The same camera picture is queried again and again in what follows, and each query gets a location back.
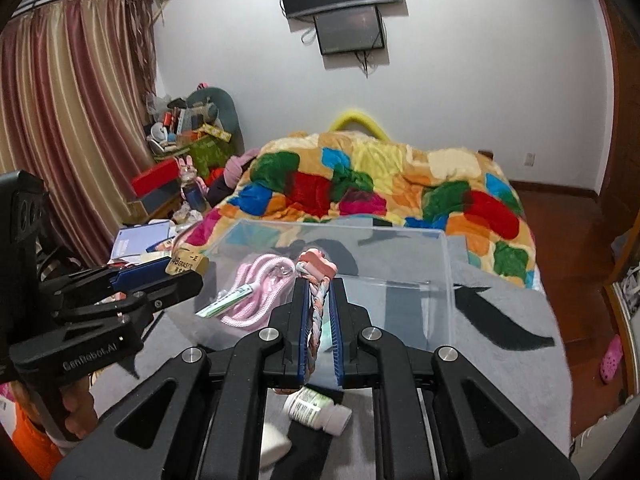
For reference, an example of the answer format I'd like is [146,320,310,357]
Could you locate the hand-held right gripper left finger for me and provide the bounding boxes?
[50,278,314,480]

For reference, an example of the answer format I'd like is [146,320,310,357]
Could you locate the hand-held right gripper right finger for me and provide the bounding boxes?
[327,278,581,480]

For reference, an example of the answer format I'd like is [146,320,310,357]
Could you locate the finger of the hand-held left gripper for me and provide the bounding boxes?
[50,272,205,328]
[37,256,175,295]

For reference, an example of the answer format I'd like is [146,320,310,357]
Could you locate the braided pastel rope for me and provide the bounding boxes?
[270,247,337,397]

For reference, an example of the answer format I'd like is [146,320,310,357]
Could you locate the gold label tag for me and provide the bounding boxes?
[165,244,209,277]

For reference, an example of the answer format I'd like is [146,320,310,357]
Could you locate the clear plastic storage box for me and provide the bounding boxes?
[167,217,459,397]

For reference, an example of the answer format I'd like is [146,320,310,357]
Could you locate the person's left forearm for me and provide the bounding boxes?
[9,400,68,479]

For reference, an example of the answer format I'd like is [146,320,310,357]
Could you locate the person's left hand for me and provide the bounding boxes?
[61,372,101,443]

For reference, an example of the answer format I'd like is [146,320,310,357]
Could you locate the blue white booklet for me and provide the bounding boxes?
[110,222,177,262]

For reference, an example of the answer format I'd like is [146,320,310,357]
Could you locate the small green white tube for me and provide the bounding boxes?
[194,282,262,319]

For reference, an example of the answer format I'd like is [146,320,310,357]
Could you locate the grey blue box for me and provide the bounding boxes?
[139,187,184,214]

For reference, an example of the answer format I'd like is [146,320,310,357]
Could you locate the white pill bottle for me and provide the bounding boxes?
[282,385,354,436]

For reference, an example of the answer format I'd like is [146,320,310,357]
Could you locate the blue water bottle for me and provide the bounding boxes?
[180,169,209,212]

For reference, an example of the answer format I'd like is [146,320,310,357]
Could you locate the red box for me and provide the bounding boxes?
[131,157,181,197]

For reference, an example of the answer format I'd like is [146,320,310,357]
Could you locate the white soap bar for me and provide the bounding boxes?
[257,420,294,472]

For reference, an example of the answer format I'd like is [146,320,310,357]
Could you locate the pink bunny toy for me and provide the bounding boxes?
[177,155,209,192]

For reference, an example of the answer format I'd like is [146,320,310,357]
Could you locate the green bag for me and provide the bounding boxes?
[187,137,237,177]

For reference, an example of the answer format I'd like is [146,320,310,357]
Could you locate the pink knitted hat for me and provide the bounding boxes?
[222,147,261,189]

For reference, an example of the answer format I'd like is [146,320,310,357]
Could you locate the colourful patchwork blanket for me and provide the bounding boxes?
[184,130,542,292]

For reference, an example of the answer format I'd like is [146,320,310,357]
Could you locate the yellow patterned box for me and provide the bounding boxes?
[197,124,234,143]

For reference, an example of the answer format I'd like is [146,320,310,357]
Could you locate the striped pink beige curtain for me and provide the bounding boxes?
[0,0,162,267]

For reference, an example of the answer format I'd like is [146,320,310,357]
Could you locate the grey blanket with black pattern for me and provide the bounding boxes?
[90,214,574,480]

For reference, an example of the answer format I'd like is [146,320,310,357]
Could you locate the clear plastic bag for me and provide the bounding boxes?
[144,92,174,117]

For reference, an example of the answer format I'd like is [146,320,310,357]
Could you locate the yellow cushion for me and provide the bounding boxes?
[327,107,392,142]

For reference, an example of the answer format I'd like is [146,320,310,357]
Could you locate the pink slipper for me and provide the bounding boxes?
[598,334,625,385]

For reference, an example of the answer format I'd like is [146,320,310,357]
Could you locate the white shoes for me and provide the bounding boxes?
[617,265,640,322]

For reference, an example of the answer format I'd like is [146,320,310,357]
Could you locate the wooden door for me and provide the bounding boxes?
[592,0,640,262]

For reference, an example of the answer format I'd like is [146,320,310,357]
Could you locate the pink cord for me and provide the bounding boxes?
[214,253,302,332]

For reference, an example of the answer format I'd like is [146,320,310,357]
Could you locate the small black wall screen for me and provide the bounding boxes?
[313,5,387,57]

